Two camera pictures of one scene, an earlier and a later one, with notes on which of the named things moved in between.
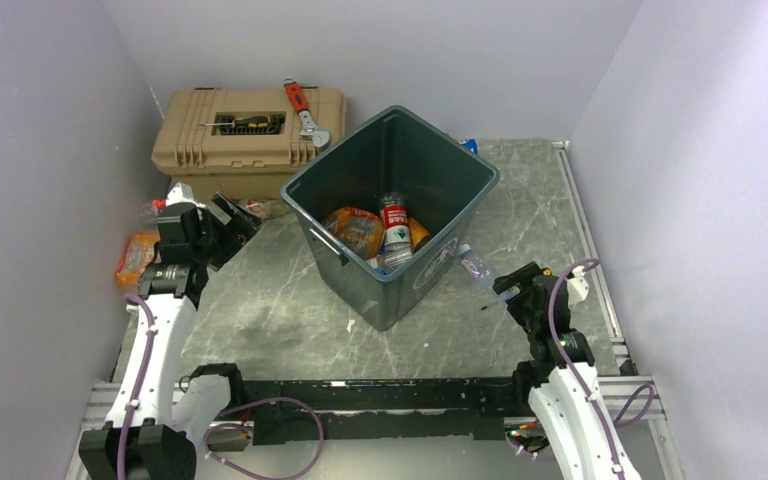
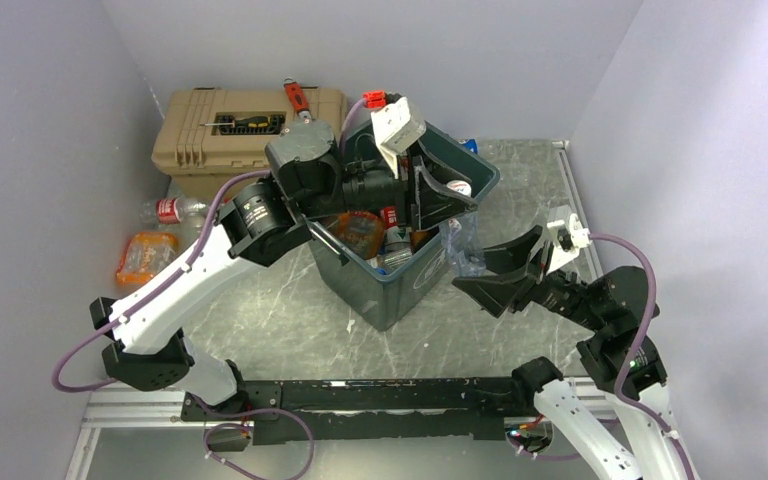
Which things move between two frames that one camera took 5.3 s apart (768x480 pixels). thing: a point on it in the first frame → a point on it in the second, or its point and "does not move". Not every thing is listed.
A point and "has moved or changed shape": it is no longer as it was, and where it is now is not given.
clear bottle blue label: [478, 271] has moved or changed shape
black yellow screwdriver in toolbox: [250, 122] does not move
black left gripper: [243, 223] → [431, 201]
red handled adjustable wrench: [321, 137] does not move
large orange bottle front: [360, 232] does not move
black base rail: [346, 408] does not move
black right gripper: [524, 277] → [493, 291]
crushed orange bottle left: [138, 254] does not move
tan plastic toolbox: [243, 142] does not move
